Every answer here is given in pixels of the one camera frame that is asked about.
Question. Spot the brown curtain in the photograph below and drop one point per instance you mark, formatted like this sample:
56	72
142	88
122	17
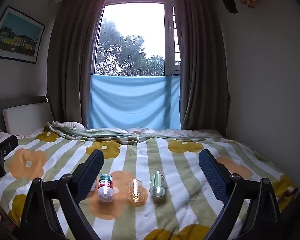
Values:
202	67
72	62

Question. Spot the green and white plastic bottle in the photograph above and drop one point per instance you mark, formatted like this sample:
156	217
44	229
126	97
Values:
157	183

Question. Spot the light blue cloth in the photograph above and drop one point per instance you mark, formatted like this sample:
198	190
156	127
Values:
133	102

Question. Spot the clear cup with green red label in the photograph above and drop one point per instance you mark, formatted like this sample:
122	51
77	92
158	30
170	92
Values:
106	187

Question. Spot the dark cloth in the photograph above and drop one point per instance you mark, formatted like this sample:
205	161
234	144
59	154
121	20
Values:
297	212

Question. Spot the clear glass cup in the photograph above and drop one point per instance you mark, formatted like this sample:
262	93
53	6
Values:
135	191

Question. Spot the white window frame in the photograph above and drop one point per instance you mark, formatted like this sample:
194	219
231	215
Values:
171	30

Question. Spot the grey headboard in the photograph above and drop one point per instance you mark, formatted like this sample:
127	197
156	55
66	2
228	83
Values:
20	100

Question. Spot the framed picture of houses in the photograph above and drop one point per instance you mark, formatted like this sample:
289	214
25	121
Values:
15	36

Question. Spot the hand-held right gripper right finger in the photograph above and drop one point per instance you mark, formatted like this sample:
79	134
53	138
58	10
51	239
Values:
212	178

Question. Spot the floral striped blanket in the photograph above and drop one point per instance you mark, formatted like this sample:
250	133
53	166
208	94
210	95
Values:
165	212

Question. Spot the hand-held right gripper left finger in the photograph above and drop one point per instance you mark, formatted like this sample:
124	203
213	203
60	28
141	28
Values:
90	176

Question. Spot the white pillow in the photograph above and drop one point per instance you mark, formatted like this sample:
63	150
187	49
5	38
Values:
27	117

